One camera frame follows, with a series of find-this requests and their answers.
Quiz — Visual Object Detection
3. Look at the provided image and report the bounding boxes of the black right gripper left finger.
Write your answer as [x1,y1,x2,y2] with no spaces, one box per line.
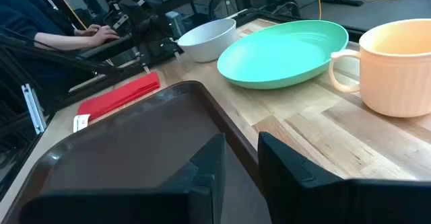
[19,133,226,224]

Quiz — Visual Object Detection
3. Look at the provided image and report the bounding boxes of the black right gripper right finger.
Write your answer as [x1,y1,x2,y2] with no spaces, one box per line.
[257,131,431,224]

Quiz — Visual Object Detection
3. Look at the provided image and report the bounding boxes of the white bowl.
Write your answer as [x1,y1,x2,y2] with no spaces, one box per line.
[177,17,237,63]

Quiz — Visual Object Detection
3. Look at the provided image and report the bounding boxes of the red napkin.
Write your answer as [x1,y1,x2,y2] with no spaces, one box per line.
[76,71,161,121]

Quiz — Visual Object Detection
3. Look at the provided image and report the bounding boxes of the white paper label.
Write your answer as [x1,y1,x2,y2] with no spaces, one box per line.
[73,114,91,133]

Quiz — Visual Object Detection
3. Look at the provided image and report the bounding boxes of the green plate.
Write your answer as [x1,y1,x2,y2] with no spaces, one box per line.
[217,20,350,90]

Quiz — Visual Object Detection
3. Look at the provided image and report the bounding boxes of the peach ribbed mug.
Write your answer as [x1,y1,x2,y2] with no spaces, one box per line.
[328,18,431,119]

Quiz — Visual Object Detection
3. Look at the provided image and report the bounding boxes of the grey desk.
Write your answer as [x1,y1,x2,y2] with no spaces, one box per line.
[75,34,134,60]

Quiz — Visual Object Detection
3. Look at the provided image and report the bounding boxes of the grey backpack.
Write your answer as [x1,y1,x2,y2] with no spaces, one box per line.
[207,0,239,20]

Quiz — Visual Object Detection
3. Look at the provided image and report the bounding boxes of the person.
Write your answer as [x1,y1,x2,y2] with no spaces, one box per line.
[0,0,121,83]

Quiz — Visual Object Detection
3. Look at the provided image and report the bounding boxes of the silver metal bracket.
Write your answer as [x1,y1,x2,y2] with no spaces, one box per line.
[21,83,48,135]

